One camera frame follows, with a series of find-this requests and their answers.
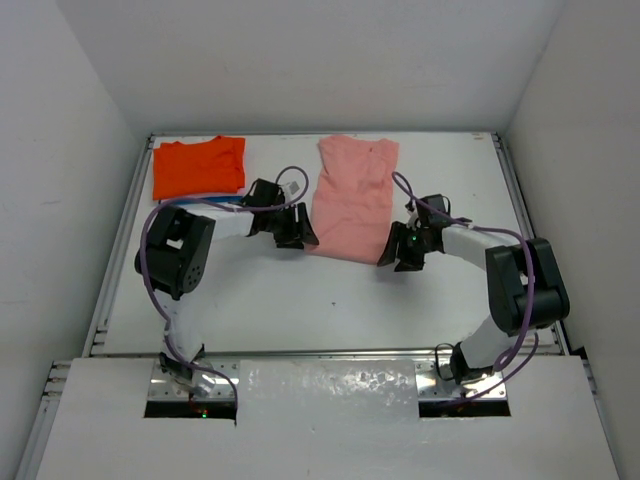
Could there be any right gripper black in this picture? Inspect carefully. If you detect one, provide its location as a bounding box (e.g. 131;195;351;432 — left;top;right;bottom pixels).
378;221;434;272

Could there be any pink t-shirt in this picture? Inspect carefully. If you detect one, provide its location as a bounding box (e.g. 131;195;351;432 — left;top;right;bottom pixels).
306;135;399;265

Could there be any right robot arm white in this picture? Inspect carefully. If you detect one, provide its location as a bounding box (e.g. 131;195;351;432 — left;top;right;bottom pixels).
377;222;570;384

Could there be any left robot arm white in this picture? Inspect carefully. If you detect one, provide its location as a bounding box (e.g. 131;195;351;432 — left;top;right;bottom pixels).
134;179;319;377

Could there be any folded blue t-shirt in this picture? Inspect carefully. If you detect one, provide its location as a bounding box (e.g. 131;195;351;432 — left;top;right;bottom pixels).
156;195;242;205

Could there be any folded orange t-shirt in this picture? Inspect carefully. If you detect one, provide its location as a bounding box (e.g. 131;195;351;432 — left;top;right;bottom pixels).
152;136;246;201

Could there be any white foam front panel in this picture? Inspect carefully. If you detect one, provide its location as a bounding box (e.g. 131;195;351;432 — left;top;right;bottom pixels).
38;357;617;479

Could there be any aluminium table frame rail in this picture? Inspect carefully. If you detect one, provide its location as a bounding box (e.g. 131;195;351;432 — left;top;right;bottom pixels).
14;131;601;480

